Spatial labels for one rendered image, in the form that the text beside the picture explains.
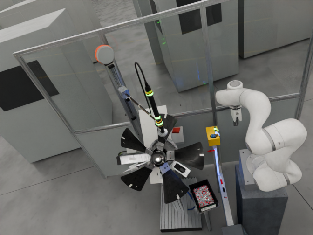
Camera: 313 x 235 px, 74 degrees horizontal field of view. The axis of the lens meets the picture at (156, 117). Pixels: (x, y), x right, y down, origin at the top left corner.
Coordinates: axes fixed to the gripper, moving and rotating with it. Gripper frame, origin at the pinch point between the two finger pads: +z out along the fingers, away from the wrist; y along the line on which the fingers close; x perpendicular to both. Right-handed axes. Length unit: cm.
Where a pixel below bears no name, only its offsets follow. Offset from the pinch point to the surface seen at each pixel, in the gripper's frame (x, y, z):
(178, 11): 24, 71, -59
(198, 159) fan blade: 29.2, -4.5, 27.3
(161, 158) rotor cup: 57, -4, 20
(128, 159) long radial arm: 89, 9, 32
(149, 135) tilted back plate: 70, 28, 26
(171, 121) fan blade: 43.9, 13.8, 1.4
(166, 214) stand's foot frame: 79, 6, 135
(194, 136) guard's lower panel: 31, 70, 81
